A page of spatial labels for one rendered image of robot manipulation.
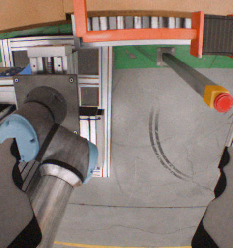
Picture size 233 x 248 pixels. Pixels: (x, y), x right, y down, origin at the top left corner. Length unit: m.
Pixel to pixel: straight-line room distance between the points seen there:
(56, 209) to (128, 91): 1.39
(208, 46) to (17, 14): 1.04
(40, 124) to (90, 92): 1.04
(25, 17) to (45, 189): 0.96
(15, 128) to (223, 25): 0.48
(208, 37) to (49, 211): 0.47
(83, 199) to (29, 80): 2.06
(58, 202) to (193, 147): 1.79
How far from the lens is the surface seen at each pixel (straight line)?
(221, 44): 0.41
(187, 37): 0.40
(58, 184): 0.47
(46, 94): 0.62
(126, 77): 1.68
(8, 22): 1.26
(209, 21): 0.40
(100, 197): 2.50
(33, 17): 1.19
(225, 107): 0.73
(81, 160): 0.50
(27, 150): 0.50
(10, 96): 0.85
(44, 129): 0.50
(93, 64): 1.46
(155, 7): 0.69
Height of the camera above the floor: 1.63
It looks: 62 degrees down
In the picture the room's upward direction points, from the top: 175 degrees counter-clockwise
